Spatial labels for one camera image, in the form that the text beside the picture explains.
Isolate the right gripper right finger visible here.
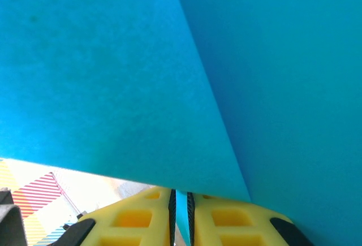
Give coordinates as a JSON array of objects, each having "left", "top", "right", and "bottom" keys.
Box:
[{"left": 186, "top": 191, "right": 314, "bottom": 246}]

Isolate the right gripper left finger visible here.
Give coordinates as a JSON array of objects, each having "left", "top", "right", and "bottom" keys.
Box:
[{"left": 56, "top": 185, "right": 178, "bottom": 246}]

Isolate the blue paper sheet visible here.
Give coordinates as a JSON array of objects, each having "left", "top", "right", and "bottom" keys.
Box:
[{"left": 0, "top": 0, "right": 362, "bottom": 246}]

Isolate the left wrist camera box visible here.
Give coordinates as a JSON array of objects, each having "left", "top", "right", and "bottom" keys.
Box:
[{"left": 0, "top": 188, "right": 28, "bottom": 246}]

